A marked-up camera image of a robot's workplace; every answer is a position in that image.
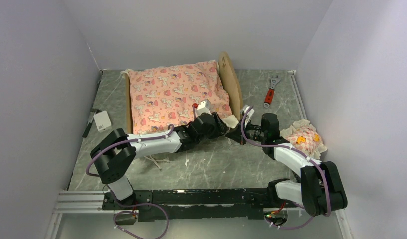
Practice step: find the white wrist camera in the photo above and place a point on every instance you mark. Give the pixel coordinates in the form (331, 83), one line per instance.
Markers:
(202, 107)
(247, 112)

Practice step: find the pink checkered duck pillow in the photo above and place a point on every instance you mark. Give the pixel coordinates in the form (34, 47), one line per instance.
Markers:
(304, 137)

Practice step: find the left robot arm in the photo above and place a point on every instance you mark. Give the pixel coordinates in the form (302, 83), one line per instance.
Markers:
(112, 157)

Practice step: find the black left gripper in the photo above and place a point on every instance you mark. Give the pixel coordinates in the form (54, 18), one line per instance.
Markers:
(220, 128)

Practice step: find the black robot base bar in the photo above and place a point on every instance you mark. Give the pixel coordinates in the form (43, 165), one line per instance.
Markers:
(151, 205)

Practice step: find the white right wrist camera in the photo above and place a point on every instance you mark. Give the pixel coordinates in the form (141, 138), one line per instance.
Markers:
(247, 112)

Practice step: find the white small box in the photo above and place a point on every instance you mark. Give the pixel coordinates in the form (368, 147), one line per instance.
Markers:
(102, 121)

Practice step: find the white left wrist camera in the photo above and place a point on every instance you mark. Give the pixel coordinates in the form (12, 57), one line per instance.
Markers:
(202, 107)

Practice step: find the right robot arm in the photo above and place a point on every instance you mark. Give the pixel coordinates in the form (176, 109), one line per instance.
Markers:
(318, 188)

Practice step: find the red handled adjustable wrench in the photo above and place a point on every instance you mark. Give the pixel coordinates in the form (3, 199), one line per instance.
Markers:
(271, 91)

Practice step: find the wooden pet bed frame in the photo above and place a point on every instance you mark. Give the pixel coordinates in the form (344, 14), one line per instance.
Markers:
(230, 82)

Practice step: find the pink unicorn print mattress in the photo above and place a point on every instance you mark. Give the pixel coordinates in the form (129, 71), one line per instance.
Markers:
(172, 109)

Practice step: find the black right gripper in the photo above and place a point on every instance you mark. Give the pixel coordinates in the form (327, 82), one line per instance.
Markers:
(246, 128)

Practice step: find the black marker pen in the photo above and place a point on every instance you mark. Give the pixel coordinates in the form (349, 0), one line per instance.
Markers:
(93, 111)

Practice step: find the aluminium rail at table edge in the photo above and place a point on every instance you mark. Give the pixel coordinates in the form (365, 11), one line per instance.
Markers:
(299, 95)

